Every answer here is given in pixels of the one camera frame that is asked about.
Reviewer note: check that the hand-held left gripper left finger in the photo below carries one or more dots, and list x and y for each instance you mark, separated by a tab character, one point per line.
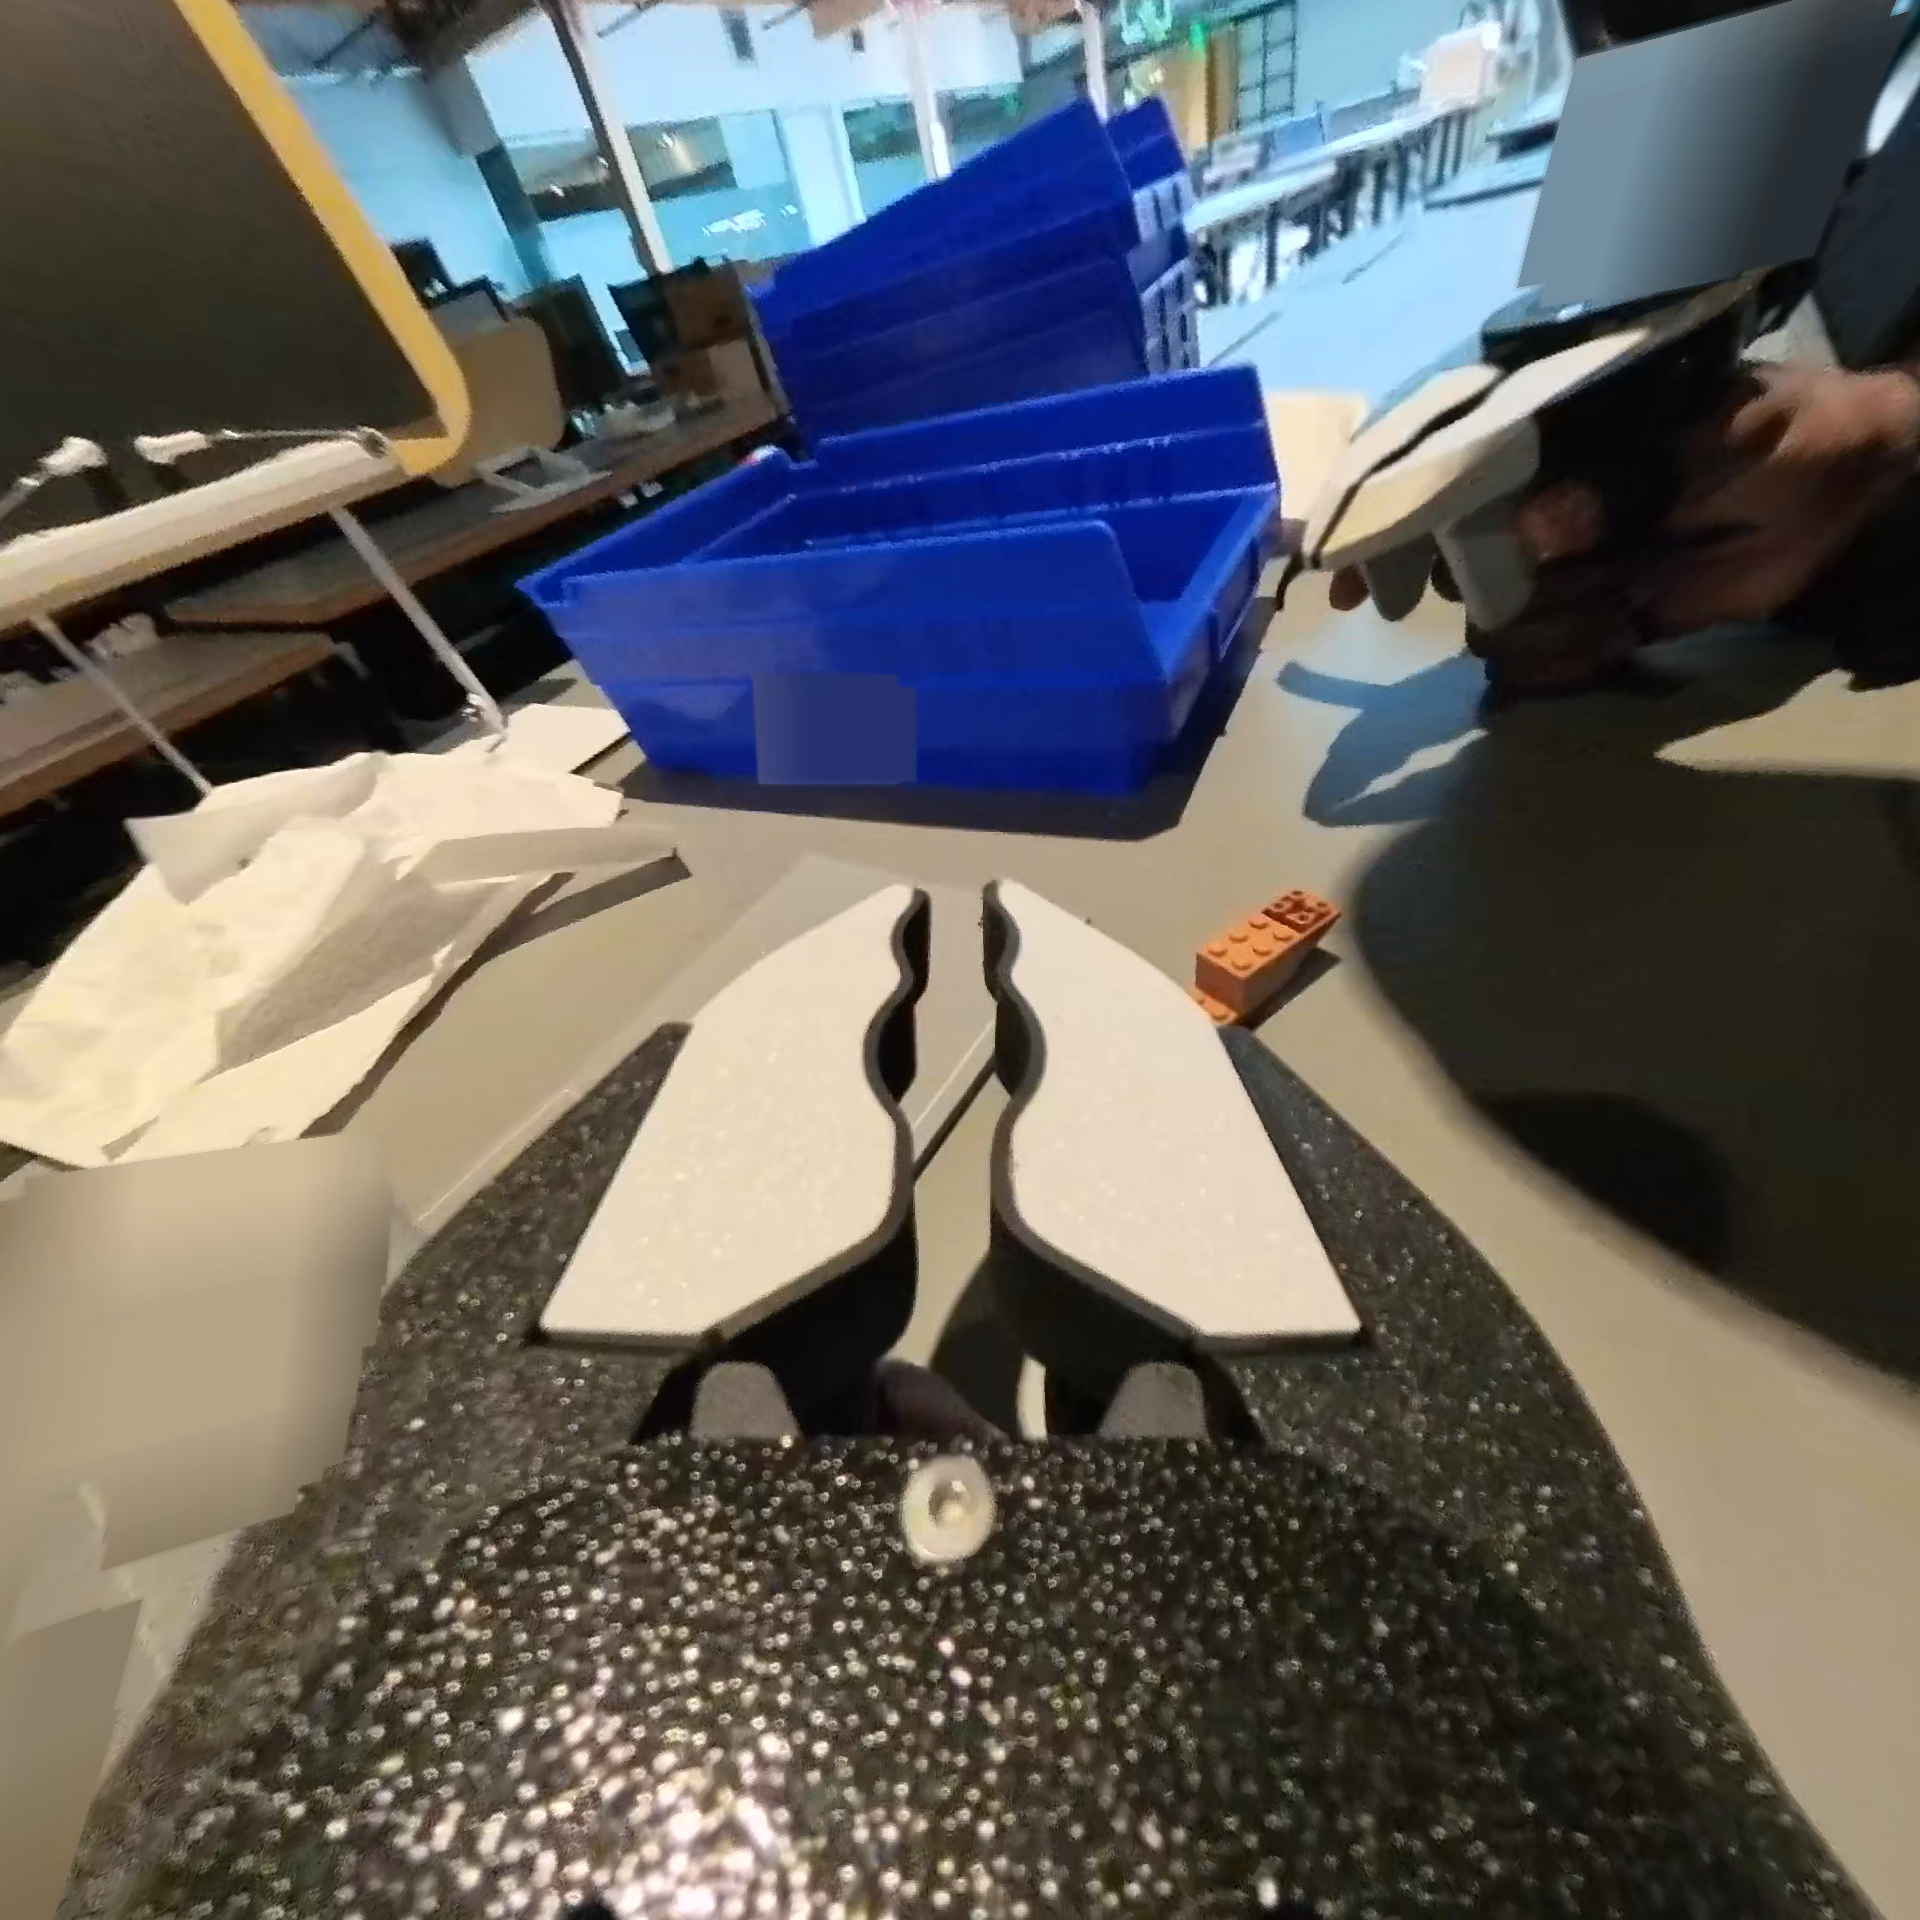
737	1139

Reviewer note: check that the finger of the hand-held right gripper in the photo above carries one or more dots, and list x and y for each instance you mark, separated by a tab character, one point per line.
1462	456
1404	415

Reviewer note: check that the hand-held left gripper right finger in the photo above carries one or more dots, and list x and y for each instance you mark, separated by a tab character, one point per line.
1156	1156

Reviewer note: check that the dark orange toy brick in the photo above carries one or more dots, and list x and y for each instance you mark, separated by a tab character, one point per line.
1302	915

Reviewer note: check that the person's right forearm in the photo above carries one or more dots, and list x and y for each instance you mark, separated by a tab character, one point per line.
1884	286

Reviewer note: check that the grey desk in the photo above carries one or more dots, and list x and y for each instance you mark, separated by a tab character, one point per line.
1349	840

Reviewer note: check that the person's right hand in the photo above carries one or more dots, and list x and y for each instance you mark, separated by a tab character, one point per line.
1769	509

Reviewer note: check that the white background tables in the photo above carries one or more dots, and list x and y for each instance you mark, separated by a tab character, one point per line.
1322	175

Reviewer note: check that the stack of blue plastic bins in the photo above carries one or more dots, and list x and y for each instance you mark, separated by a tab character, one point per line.
960	286

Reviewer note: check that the crumpled white paper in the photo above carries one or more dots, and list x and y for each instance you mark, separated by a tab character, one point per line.
285	931

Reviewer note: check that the large blue plastic bin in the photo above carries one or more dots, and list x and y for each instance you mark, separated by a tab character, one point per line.
931	660

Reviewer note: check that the wooden workbench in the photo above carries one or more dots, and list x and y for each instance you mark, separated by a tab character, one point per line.
451	524

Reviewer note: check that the cardboard boxes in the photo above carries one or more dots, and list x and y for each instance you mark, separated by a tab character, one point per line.
696	324

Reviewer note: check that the white metal stand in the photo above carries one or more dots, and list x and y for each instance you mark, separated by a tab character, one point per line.
196	503

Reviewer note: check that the black board with yellow edge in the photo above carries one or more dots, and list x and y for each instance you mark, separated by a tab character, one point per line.
164	195

